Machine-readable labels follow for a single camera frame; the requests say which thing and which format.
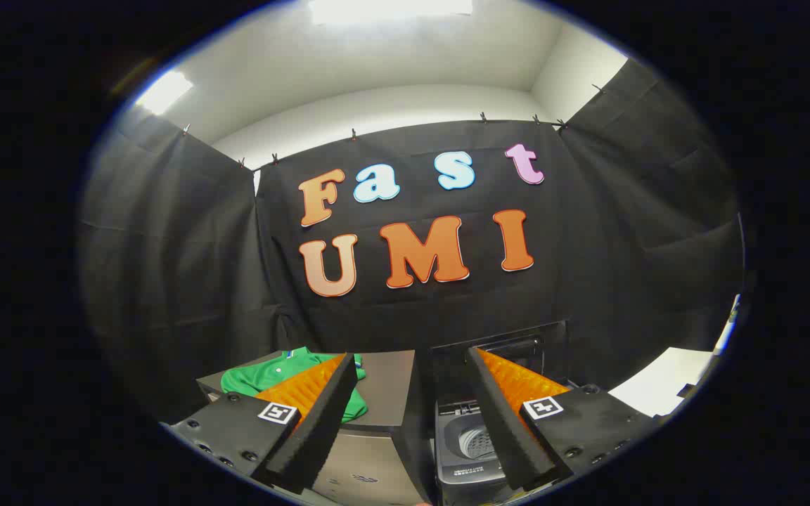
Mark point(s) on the grey washing machine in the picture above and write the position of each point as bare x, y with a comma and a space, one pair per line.
461, 472

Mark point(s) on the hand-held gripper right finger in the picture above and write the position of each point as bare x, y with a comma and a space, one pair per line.
500, 414

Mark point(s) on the green polo shirt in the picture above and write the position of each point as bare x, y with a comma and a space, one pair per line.
257, 376

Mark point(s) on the white board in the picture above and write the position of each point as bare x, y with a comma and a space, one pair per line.
658, 383

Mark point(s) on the wide ceiling light panel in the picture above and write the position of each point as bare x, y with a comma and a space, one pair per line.
391, 10

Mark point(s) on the small ceiling light panel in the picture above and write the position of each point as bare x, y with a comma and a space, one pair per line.
164, 91

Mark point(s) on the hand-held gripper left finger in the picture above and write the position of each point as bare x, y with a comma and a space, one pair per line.
324, 414

